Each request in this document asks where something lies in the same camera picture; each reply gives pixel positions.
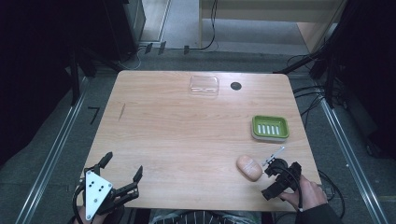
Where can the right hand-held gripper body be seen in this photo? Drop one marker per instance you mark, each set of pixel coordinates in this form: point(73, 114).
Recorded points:
point(280, 174)

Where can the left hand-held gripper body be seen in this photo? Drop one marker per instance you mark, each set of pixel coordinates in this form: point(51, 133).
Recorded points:
point(98, 193)

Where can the person's right hand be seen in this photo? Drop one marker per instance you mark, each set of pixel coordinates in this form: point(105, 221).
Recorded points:
point(311, 194)

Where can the person's left hand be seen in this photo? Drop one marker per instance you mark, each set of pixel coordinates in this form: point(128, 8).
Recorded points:
point(102, 220)

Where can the green soap dish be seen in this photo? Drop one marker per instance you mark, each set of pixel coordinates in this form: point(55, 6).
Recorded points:
point(270, 128)

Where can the person's striped clothing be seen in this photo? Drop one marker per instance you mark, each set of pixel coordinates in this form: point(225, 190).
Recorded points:
point(202, 217)

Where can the black round table grommet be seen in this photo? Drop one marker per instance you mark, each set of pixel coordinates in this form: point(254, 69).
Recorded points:
point(236, 86)

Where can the clear plastic container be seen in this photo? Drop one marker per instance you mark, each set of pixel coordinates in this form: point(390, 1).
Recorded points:
point(204, 85)

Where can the black power plug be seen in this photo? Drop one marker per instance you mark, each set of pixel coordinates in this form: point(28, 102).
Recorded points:
point(162, 47)
point(148, 48)
point(186, 49)

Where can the black cabinet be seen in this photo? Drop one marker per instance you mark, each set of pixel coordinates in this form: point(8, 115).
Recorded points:
point(124, 25)

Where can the light wooden desk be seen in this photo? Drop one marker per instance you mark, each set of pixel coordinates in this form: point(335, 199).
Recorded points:
point(267, 9)

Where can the aluminium floor rail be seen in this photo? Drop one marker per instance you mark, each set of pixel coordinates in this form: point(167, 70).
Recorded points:
point(351, 158)
point(53, 152)

